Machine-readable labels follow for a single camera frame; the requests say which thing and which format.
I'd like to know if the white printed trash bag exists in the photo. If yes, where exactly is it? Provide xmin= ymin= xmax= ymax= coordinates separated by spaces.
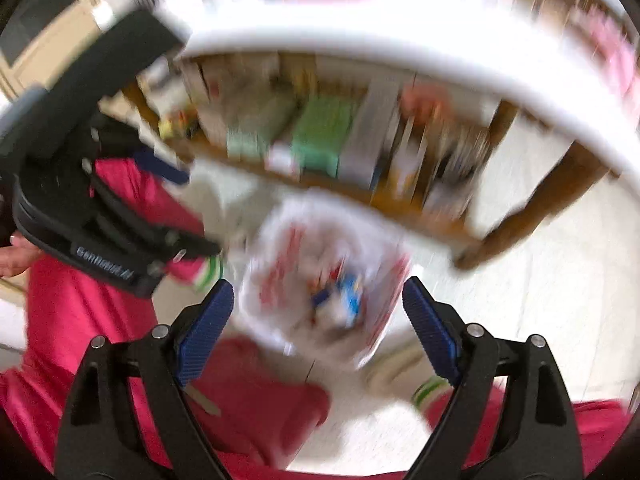
xmin=236 ymin=190 xmax=410 ymax=370

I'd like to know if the person's left hand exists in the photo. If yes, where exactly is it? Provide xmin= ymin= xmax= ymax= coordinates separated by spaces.
xmin=0 ymin=232 xmax=43 ymax=278

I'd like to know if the person's red trousers leg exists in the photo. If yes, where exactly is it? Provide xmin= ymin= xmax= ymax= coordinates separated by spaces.
xmin=0 ymin=156 xmax=331 ymax=476

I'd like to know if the wooden lower table shelf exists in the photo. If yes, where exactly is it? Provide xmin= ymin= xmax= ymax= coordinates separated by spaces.
xmin=122 ymin=50 xmax=606 ymax=271

